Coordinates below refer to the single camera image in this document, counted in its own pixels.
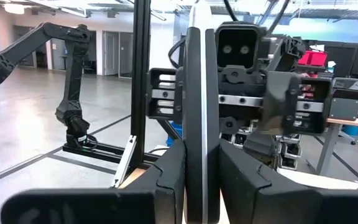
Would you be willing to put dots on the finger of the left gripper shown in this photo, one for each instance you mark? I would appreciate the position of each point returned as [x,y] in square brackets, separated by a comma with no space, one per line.
[280,102]
[179,93]

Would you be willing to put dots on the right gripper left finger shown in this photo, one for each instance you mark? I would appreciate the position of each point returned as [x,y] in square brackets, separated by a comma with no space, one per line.
[104,208]

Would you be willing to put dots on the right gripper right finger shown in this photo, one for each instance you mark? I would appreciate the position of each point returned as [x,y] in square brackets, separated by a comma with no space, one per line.
[291,205]

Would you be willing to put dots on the short wide-blade knife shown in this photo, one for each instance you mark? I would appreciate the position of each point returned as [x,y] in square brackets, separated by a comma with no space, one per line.
[194,124]

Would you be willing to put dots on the blue storage bin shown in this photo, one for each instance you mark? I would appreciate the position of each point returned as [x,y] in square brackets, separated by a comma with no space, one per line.
[170,143]

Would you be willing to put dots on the red storage bins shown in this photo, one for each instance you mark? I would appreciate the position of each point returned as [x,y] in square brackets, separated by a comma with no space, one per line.
[312,58]

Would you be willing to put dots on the grey metal box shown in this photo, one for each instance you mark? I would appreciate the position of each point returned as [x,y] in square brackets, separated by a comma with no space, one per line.
[343,109]

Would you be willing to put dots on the glass double door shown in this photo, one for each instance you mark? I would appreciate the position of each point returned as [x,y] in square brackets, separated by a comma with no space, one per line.
[117,56]

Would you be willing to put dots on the wooden top work desk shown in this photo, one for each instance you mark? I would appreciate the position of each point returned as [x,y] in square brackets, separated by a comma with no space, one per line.
[353,123]

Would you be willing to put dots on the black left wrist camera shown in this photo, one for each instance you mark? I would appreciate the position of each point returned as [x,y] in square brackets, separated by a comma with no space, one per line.
[238,46]

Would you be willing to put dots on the black aluminium table frame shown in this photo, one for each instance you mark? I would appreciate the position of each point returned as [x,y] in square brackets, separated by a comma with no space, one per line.
[141,77]

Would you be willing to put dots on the silver frame bracket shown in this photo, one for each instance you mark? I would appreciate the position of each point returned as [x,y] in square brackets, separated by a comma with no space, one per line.
[124,161]

